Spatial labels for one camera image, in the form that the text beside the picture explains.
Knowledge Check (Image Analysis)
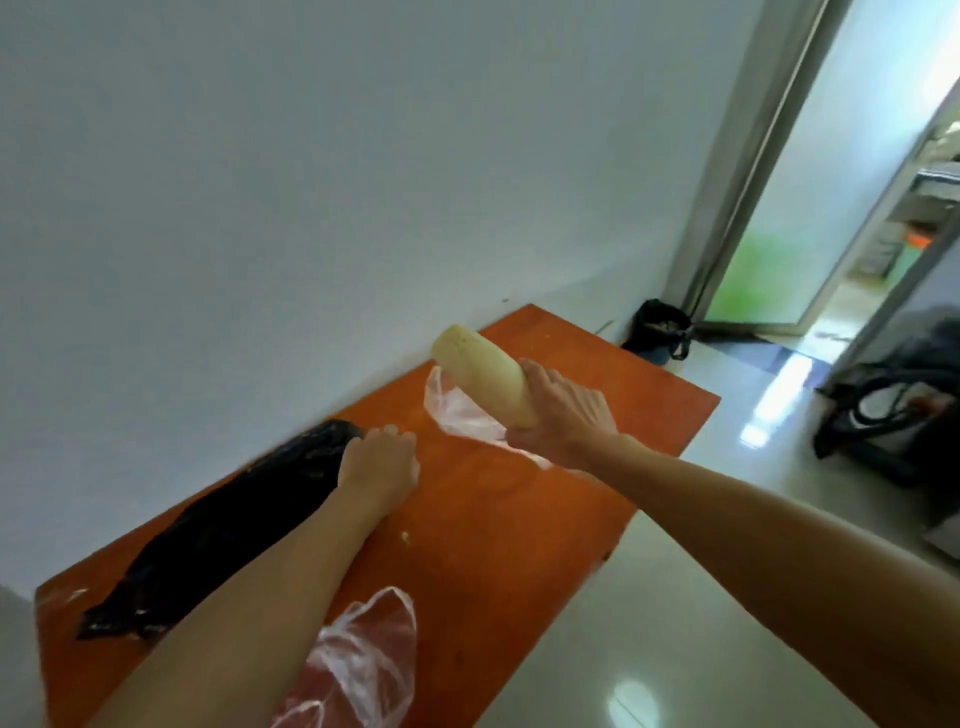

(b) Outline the person's left forearm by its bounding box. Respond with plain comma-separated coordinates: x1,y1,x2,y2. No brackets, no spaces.
86,483,388,728

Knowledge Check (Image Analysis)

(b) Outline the person's right hand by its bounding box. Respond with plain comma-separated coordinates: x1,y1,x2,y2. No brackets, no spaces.
506,358,620,472

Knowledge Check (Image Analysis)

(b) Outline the thin clear plastic bag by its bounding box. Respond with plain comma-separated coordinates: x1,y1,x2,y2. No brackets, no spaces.
271,586,419,728

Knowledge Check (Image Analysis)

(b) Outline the clear red-printed plastic bag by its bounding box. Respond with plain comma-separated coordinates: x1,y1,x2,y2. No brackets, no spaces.
423,365,601,485

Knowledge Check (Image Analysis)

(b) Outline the blue bin with black liner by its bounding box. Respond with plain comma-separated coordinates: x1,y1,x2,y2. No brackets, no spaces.
622,298,695,367

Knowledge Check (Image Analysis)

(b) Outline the metal door frame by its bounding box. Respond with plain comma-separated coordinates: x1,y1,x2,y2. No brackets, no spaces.
663,0,960,388

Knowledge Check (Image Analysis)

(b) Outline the black plastic bag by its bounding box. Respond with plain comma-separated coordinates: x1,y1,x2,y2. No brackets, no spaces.
74,419,367,643

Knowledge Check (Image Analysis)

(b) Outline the person's right forearm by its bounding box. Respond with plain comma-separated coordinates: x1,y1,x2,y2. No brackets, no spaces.
584,433,960,728

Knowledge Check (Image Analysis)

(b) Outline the person's left hand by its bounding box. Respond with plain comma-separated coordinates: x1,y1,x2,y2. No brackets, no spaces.
337,425,421,520

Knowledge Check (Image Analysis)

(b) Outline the frosted glass door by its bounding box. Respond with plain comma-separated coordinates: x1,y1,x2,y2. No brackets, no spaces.
704,0,960,328

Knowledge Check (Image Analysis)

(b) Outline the pale bare white radish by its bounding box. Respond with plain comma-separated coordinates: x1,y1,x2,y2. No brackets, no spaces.
431,323,541,430

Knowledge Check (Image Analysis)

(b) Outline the orange wooden table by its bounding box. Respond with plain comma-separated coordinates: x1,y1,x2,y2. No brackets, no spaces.
33,303,723,728

